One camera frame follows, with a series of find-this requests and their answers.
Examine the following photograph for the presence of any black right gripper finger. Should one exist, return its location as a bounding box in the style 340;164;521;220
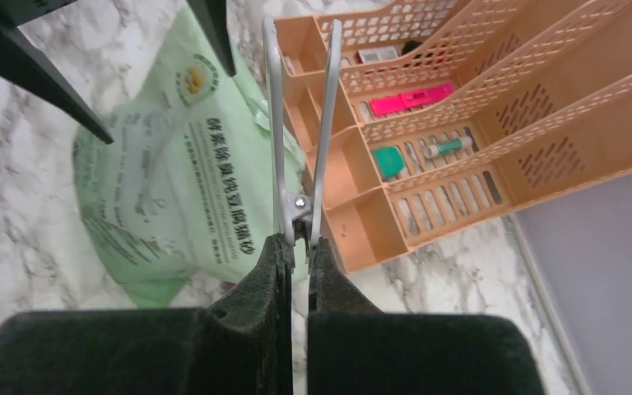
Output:
306;239;545;394
0;235;293;394
187;0;236;77
0;1;114;144

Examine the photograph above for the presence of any green litter bag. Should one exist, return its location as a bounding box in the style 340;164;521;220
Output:
72;7;274;308

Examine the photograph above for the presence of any red white small box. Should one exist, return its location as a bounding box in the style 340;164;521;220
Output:
355;45;399;64

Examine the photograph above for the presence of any green tape dispenser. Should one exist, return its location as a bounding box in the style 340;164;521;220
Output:
372;146;405;181

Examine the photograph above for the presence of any red and black stamp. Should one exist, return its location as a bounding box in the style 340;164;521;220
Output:
400;40;423;56

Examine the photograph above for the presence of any green white glue stick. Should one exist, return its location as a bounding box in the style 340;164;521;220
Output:
421;137;474;159

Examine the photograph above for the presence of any orange plastic file organizer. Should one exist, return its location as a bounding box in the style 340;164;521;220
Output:
275;1;632;272

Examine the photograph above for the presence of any aluminium frame rail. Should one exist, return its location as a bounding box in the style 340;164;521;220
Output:
506;214;594;394

